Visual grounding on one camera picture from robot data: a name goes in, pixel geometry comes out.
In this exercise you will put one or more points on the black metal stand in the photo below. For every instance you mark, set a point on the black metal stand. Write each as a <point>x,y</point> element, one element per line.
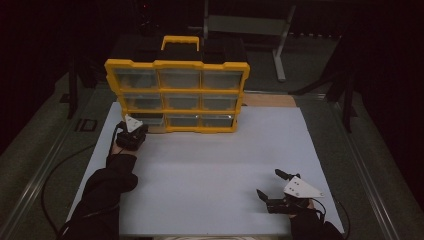
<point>72,96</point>
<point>348,100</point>

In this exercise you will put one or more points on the person's left hand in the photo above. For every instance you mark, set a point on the person's left hand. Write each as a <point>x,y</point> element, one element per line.
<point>121,150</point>

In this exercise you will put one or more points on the grid of clear drawers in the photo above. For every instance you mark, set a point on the grid of clear drawers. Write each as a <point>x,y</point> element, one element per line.
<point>181,79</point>

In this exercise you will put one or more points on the wooden board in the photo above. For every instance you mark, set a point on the wooden board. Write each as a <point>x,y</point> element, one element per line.
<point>268,100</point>

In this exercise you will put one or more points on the yellow black organizer cabinet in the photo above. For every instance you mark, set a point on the yellow black organizer cabinet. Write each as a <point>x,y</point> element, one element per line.
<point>180,90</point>

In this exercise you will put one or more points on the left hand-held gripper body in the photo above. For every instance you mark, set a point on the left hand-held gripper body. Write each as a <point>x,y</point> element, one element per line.
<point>131,136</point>

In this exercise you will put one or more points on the black rectangular floor socket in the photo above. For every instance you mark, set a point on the black rectangular floor socket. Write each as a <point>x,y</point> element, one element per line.
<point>86,125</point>

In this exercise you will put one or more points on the aluminium rail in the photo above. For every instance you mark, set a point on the aluminium rail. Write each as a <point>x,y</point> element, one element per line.
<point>366,186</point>
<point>33,187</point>

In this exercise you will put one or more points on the grey metal desk frame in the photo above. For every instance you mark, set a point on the grey metal desk frame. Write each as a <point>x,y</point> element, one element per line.
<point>246,25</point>

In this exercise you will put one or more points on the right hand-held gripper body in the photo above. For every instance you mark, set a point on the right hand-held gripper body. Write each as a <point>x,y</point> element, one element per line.
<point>301,188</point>

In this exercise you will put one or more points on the clear plastic drawer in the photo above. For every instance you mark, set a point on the clear plastic drawer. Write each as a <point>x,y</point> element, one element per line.
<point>154,119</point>

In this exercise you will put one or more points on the person's right hand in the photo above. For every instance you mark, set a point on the person's right hand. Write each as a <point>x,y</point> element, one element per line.
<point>310,204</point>

